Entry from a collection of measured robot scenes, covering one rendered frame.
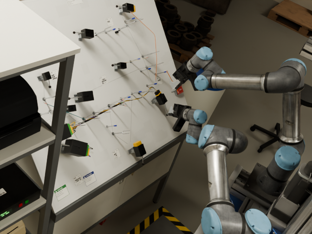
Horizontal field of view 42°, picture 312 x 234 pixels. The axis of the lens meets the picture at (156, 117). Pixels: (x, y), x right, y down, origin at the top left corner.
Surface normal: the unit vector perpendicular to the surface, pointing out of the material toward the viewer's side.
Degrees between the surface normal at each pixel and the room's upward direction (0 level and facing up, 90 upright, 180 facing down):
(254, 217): 8
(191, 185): 0
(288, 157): 8
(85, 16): 47
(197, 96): 94
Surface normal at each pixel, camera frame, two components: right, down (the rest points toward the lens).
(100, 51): 0.70, -0.10
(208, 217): -0.97, -0.07
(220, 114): 0.25, -0.75
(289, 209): -0.48, 0.45
